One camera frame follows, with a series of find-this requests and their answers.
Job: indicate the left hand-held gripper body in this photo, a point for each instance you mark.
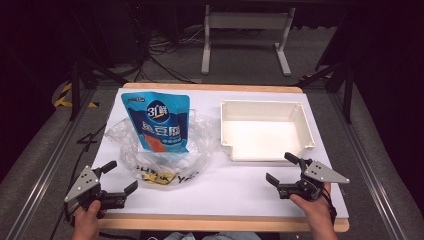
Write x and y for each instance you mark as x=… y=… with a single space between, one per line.
x=81 y=185

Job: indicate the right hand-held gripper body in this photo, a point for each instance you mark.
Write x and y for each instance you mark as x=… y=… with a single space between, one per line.
x=320 y=175

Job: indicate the person's left hand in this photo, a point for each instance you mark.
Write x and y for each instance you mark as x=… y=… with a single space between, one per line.
x=86 y=221

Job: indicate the person's right hand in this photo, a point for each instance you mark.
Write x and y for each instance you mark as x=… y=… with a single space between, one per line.
x=315 y=213

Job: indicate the white plastic box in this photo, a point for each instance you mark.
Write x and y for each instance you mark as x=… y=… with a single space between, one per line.
x=263 y=133

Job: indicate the white table sheet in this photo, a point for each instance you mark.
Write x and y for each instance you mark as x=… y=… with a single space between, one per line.
x=216 y=190

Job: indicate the blue food pouch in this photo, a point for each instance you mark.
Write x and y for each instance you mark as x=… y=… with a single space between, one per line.
x=160 y=123

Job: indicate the wooden table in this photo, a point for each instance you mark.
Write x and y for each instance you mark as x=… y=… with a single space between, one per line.
x=206 y=224

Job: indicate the clear plastic bag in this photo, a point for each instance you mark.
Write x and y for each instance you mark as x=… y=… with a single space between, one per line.
x=196 y=140

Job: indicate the yellow black hazard tape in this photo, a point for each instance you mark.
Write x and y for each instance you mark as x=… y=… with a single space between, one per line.
x=63 y=96

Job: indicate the black tripod stand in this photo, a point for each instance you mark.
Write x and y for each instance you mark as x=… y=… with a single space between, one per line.
x=346 y=83
x=76 y=83

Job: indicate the white metal stand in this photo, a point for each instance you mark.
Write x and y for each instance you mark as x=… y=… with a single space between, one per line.
x=246 y=20

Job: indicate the aluminium rail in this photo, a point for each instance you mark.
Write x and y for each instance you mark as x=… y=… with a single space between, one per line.
x=50 y=163
x=366 y=166

